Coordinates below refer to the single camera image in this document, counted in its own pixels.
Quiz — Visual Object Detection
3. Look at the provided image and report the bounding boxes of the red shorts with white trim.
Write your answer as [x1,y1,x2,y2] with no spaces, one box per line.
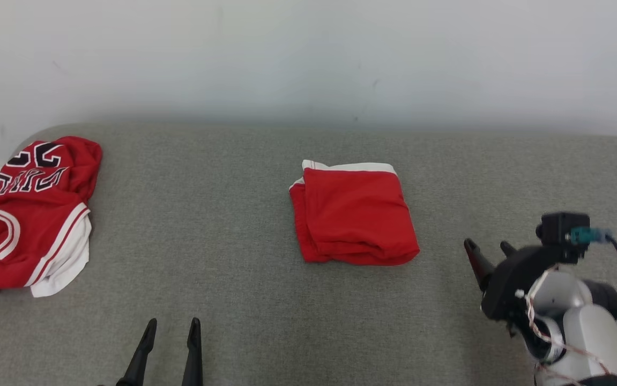
[288,159,420,266]

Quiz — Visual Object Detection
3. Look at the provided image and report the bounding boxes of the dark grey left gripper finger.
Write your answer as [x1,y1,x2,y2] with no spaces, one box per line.
[182,317,204,386]
[116,318,158,386]

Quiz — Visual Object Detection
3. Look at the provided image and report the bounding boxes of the thin red white arm wires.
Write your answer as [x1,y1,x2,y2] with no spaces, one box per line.
[516,267,614,386]

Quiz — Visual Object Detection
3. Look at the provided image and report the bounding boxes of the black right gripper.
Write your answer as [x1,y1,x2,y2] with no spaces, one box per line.
[464,239,590,322]

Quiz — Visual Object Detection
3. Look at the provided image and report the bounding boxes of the red basketball jersey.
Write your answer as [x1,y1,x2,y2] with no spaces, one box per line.
[0,136,103,301]

